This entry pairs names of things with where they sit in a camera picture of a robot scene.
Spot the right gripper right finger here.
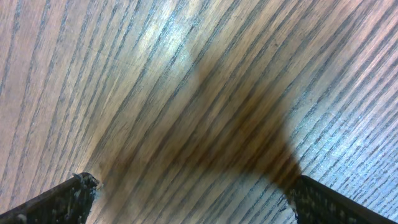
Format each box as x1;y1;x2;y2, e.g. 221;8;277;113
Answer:
290;175;395;224

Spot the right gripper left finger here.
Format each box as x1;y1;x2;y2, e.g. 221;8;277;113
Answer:
1;172;100;224

